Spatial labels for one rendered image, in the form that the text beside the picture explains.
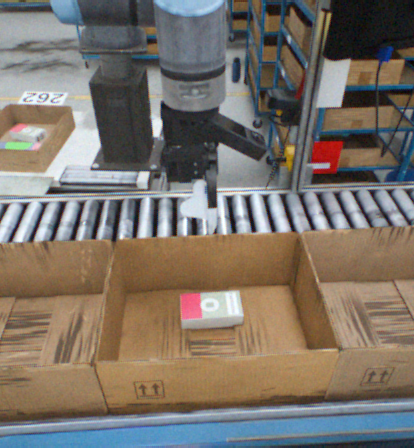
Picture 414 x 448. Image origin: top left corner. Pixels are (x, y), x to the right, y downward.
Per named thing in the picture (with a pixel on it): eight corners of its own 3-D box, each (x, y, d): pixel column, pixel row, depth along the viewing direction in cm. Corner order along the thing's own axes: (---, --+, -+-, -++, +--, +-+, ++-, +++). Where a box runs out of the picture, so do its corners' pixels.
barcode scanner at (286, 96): (260, 115, 144) (266, 85, 137) (293, 119, 145) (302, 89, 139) (263, 124, 139) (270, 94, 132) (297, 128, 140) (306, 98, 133)
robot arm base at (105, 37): (85, 29, 149) (81, -3, 142) (140, 29, 152) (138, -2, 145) (82, 49, 135) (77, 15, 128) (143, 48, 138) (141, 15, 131)
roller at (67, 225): (83, 208, 152) (80, 196, 149) (49, 327, 113) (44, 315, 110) (68, 208, 152) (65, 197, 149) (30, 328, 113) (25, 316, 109)
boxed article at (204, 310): (181, 304, 95) (180, 294, 93) (238, 300, 96) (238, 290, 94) (182, 330, 90) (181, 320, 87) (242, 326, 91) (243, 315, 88)
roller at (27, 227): (46, 209, 152) (42, 198, 149) (-1, 329, 112) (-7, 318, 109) (31, 209, 152) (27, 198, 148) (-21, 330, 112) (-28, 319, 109)
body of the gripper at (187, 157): (167, 161, 72) (160, 92, 64) (218, 159, 72) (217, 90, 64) (167, 187, 66) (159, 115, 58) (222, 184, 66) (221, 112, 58)
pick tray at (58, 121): (76, 126, 190) (72, 105, 183) (45, 173, 160) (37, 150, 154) (14, 124, 191) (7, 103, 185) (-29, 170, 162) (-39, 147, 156)
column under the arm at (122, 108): (105, 137, 182) (91, 59, 161) (165, 138, 181) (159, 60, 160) (90, 170, 162) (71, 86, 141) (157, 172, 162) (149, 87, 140)
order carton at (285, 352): (291, 284, 100) (301, 230, 89) (324, 404, 78) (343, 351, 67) (124, 292, 99) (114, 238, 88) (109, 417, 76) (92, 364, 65)
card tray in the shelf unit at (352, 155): (297, 128, 233) (300, 111, 227) (352, 127, 234) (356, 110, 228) (313, 167, 203) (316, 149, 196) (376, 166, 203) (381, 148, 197)
